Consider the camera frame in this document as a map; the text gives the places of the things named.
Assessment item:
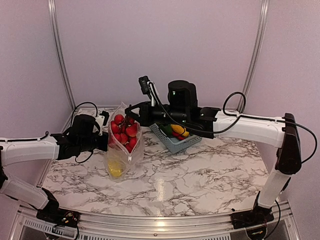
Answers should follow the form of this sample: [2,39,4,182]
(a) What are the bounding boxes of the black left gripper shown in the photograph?
[78,130,114,153]

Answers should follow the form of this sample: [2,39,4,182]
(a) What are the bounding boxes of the light blue perforated plastic basket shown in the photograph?
[149,124,202,154]

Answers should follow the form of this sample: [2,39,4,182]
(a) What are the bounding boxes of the red fake chili pepper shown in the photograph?
[172,132,185,140]

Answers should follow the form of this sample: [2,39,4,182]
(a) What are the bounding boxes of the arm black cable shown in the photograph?
[148,82,318,165]
[0,101,101,164]

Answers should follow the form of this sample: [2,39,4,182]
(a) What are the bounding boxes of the aluminium front rail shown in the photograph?
[8,201,301,240]

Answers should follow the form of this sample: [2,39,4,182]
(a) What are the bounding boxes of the red fake grape bunch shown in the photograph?
[108,114,138,153]

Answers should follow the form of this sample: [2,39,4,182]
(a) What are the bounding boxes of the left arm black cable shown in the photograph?
[0,101,101,164]

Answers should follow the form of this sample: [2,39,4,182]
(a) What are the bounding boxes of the small yellow fake corn cob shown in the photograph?
[107,160,125,178]

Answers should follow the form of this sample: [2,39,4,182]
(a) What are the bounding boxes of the right aluminium corner post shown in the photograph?
[242,0,270,102]

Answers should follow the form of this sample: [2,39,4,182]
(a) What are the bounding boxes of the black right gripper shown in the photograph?
[125,99,189,126]

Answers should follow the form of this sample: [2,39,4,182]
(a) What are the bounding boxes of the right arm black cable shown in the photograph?
[148,82,318,165]

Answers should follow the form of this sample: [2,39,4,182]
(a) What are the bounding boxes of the aluminium corner post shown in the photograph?
[48,0,76,110]
[242,0,270,102]

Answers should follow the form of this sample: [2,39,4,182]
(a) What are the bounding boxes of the green fake bitter gourd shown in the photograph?
[159,124,173,137]

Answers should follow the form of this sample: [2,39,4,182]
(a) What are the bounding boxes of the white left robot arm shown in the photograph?
[0,111,109,224]

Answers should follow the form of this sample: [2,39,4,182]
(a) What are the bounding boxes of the left aluminium corner post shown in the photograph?
[48,0,76,110]

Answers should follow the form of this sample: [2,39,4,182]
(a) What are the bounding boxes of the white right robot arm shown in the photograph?
[125,76,302,228]

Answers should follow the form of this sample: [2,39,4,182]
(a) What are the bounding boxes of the clear zip top bag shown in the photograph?
[105,102,145,180]

